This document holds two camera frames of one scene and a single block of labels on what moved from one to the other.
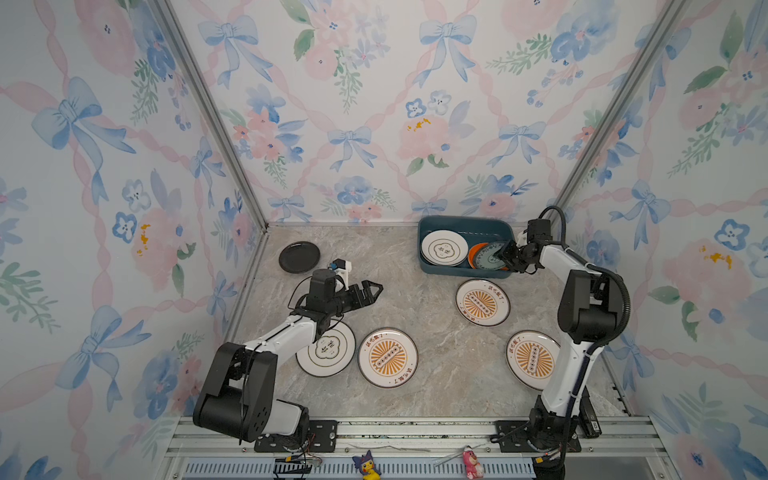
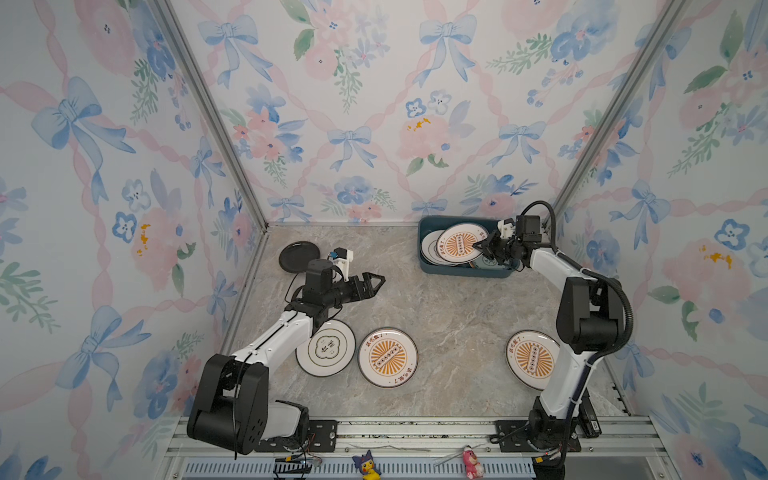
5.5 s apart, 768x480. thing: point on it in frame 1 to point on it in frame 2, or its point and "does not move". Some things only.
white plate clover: (444, 248) does not move
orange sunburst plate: (483, 302) to (455, 243)
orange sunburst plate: (532, 357) does not move
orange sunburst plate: (388, 357) does not move
